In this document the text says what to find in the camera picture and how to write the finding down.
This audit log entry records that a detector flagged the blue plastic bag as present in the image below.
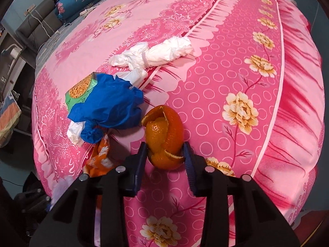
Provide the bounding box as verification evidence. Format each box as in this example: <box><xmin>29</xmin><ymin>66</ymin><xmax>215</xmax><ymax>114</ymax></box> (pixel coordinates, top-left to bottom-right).
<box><xmin>67</xmin><ymin>73</ymin><xmax>144</xmax><ymax>144</ymax></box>

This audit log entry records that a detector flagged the colourful patterned quilt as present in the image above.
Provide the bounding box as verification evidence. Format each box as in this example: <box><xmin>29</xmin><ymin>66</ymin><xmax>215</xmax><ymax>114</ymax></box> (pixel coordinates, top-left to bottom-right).
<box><xmin>0</xmin><ymin>90</ymin><xmax>22</xmax><ymax>147</ymax></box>

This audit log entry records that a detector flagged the white charging cable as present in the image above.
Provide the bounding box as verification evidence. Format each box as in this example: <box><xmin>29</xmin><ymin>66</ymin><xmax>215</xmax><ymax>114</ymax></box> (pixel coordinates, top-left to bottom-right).
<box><xmin>28</xmin><ymin>8</ymin><xmax>67</xmax><ymax>39</ymax></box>

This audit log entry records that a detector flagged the pink floral bedspread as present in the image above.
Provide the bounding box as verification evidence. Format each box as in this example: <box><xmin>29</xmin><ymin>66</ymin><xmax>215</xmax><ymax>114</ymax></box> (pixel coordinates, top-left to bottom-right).
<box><xmin>31</xmin><ymin>0</ymin><xmax>326</xmax><ymax>247</ymax></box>

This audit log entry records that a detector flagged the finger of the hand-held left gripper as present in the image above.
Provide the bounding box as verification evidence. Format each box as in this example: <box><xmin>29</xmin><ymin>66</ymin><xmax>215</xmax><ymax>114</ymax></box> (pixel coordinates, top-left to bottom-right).
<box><xmin>15</xmin><ymin>188</ymin><xmax>53</xmax><ymax>213</ymax></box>

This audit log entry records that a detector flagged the grey shelf unit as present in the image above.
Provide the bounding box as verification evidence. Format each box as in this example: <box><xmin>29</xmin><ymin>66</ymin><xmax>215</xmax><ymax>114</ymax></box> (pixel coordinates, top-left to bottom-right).
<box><xmin>0</xmin><ymin>26</ymin><xmax>36</xmax><ymax>96</ymax></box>

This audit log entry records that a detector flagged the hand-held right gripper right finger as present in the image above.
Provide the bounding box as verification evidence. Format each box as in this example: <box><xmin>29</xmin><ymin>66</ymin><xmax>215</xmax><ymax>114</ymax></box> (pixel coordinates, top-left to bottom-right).
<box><xmin>183</xmin><ymin>143</ymin><xmax>301</xmax><ymax>247</ymax></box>

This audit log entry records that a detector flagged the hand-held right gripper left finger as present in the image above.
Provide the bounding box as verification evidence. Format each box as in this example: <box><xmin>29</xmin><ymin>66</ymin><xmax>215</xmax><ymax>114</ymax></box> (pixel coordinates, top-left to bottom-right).
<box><xmin>29</xmin><ymin>142</ymin><xmax>148</xmax><ymax>247</ymax></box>

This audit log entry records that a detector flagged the white crumpled paper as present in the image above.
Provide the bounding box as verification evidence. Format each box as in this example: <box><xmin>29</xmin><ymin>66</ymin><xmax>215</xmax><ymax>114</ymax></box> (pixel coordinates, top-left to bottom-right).
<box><xmin>66</xmin><ymin>121</ymin><xmax>86</xmax><ymax>146</ymax></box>

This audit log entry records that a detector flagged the white crumpled plastic bag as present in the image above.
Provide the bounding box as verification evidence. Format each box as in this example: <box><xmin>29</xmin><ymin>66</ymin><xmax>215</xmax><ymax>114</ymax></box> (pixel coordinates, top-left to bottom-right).
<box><xmin>108</xmin><ymin>36</ymin><xmax>196</xmax><ymax>86</ymax></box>

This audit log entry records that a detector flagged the orange snack wrapper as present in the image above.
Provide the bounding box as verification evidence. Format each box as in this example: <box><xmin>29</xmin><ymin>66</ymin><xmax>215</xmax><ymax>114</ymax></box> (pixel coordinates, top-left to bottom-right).
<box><xmin>83</xmin><ymin>134</ymin><xmax>124</xmax><ymax>178</ymax></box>

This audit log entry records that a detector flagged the grey upholstered bed headboard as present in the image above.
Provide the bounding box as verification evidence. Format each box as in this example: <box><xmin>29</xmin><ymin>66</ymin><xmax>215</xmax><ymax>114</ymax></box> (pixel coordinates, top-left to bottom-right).
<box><xmin>15</xmin><ymin>0</ymin><xmax>65</xmax><ymax>54</ymax></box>

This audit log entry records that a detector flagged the green snack packet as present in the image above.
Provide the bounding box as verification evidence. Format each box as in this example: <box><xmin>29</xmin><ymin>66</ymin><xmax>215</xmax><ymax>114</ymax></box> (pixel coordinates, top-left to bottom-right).
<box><xmin>64</xmin><ymin>72</ymin><xmax>98</xmax><ymax>110</ymax></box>

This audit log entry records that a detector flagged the white desk lamp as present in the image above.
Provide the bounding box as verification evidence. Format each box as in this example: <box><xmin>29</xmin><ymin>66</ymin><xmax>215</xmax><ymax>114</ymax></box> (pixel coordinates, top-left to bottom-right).
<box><xmin>1</xmin><ymin>44</ymin><xmax>22</xmax><ymax>59</ymax></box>

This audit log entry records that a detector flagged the large curled orange peel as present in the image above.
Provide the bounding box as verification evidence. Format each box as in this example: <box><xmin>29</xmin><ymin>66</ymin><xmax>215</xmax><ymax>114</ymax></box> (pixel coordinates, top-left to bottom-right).
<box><xmin>141</xmin><ymin>105</ymin><xmax>185</xmax><ymax>171</ymax></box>

